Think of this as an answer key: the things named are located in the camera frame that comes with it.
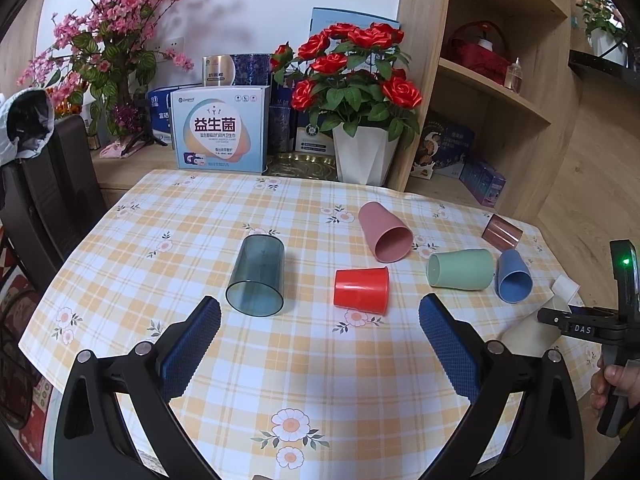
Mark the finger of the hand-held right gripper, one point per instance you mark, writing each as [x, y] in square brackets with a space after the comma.
[582, 326]

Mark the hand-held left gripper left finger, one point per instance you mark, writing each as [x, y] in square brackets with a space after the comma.
[192, 345]

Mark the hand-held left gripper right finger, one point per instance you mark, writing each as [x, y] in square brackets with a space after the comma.
[447, 345]

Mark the cream cup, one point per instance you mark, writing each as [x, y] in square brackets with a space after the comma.
[525, 332]

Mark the green cup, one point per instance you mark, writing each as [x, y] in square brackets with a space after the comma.
[465, 270]

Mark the blue cup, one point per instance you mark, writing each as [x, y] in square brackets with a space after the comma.
[512, 266]

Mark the transparent dark teal cup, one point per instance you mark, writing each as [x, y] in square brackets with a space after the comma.
[255, 275]

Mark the red cup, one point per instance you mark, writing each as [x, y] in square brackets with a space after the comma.
[360, 290]

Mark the transparent brown cup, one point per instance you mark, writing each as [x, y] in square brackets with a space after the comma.
[502, 232]

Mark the pink cup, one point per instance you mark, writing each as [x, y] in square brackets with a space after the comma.
[380, 230]

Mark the person's right hand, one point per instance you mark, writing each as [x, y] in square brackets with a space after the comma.
[622, 379]

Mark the yellow checked floral tablecloth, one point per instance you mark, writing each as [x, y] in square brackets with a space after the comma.
[300, 360]

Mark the purple blue box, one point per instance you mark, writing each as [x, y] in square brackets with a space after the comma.
[482, 180]

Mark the red patterned rug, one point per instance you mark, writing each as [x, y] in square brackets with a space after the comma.
[20, 310]

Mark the illustrated dark blue box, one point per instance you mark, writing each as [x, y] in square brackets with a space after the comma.
[440, 145]

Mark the black chair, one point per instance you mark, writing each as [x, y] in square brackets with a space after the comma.
[45, 200]

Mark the red rose plant white pot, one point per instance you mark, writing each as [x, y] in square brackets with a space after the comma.
[365, 155]

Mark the black tripod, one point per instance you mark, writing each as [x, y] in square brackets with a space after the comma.
[145, 141]

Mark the gold tray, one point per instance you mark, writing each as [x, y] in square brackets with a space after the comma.
[300, 165]

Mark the pink cloth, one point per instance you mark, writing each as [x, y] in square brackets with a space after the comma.
[112, 150]

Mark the blue probiotic box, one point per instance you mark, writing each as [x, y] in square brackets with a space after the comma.
[220, 130]

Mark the black shelf board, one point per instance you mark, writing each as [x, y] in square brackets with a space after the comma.
[600, 62]

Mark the dark blue box white label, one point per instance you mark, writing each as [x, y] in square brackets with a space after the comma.
[312, 140]

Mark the small glass bottle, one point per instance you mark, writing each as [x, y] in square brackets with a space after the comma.
[514, 77]

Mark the pink rose plant white pot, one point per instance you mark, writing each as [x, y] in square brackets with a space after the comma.
[607, 42]

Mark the red basket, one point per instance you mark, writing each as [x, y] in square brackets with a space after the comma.
[475, 60]

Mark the silver box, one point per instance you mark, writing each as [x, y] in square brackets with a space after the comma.
[217, 70]

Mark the white grey garment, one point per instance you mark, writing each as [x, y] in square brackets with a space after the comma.
[25, 120]

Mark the dark blue patterned box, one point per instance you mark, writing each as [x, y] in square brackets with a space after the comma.
[250, 69]

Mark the wooden shelf unit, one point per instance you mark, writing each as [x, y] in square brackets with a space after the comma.
[425, 35]

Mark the tall light blue box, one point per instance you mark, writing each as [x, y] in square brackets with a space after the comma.
[325, 20]

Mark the white wall socket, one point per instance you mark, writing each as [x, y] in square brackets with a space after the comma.
[170, 47]

